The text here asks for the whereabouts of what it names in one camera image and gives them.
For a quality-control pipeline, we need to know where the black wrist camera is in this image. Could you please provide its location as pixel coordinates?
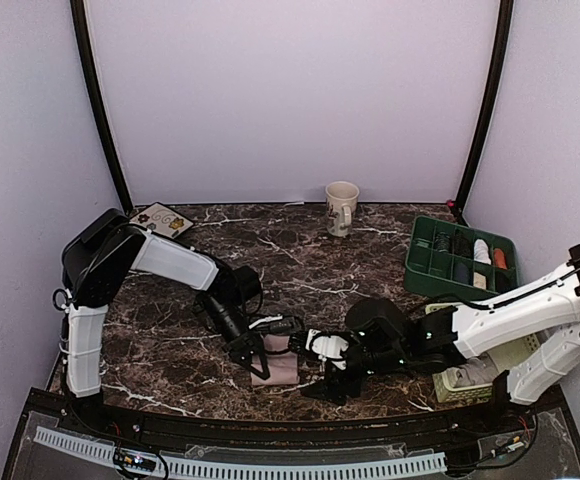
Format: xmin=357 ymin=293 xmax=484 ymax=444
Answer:
xmin=344 ymin=298 xmax=409 ymax=347
xmin=234 ymin=266 xmax=262 ymax=304

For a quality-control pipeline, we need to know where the right black frame post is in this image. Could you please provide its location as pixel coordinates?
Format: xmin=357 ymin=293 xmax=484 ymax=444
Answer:
xmin=454 ymin=0 xmax=514 ymax=218

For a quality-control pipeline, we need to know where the pink cloth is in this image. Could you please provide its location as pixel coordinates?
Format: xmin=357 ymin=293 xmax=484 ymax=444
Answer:
xmin=251 ymin=335 xmax=299 ymax=386

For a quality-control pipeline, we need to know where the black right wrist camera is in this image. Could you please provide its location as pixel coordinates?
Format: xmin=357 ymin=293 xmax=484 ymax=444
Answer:
xmin=344 ymin=298 xmax=409 ymax=347

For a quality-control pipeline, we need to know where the left black frame post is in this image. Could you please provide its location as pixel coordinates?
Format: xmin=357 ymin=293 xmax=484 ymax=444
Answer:
xmin=69 ymin=0 xmax=134 ymax=213

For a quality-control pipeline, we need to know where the navy striped boxer underwear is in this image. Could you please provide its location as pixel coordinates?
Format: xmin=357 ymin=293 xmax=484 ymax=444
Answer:
xmin=433 ymin=232 xmax=453 ymax=254

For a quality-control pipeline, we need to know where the orange rolled item in tray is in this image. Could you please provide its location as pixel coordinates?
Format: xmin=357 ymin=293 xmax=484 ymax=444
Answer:
xmin=492 ymin=248 xmax=508 ymax=270

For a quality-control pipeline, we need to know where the light green perforated basket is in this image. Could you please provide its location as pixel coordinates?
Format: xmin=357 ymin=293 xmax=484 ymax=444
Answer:
xmin=426 ymin=299 xmax=560 ymax=405

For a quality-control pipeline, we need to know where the black frame post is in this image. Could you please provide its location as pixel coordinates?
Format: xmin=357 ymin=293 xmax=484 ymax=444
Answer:
xmin=454 ymin=0 xmax=514 ymax=218
xmin=69 ymin=0 xmax=134 ymax=213

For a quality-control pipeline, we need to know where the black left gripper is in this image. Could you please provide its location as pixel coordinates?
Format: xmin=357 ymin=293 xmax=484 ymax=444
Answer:
xmin=201 ymin=295 xmax=270 ymax=381

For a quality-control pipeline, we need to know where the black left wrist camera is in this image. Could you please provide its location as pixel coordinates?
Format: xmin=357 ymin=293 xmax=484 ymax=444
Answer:
xmin=234 ymin=266 xmax=262 ymax=304

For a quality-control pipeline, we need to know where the dark blue rolled item tray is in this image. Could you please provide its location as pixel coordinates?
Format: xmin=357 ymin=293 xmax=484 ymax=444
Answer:
xmin=453 ymin=262 xmax=472 ymax=285

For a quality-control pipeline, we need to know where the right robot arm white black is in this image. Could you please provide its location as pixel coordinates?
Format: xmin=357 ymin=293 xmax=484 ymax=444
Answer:
xmin=288 ymin=244 xmax=580 ymax=434

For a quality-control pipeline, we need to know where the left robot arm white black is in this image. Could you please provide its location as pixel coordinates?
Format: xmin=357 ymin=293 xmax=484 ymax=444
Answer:
xmin=59 ymin=208 xmax=270 ymax=436

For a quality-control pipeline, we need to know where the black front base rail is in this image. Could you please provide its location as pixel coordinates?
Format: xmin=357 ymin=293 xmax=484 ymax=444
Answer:
xmin=17 ymin=379 xmax=578 ymax=450

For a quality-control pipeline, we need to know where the white rolled sock in tray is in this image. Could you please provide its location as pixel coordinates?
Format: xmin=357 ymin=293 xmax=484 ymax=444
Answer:
xmin=473 ymin=238 xmax=492 ymax=265

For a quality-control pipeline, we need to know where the cream ceramic mug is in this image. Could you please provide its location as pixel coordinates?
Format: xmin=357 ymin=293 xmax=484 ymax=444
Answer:
xmin=325 ymin=181 xmax=360 ymax=237

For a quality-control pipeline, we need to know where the floral square ceramic plate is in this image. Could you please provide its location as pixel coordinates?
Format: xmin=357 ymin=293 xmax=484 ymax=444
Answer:
xmin=130 ymin=202 xmax=194 ymax=239

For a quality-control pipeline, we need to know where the dark green divided organizer tray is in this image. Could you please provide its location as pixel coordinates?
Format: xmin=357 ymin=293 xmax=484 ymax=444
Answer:
xmin=404 ymin=216 xmax=520 ymax=301

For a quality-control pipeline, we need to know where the grey cloth in basket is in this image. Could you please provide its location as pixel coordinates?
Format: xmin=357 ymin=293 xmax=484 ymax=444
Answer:
xmin=445 ymin=362 xmax=499 ymax=388

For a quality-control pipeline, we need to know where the grey slotted cable duct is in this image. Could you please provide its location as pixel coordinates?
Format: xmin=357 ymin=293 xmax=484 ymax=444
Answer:
xmin=33 ymin=426 xmax=447 ymax=479

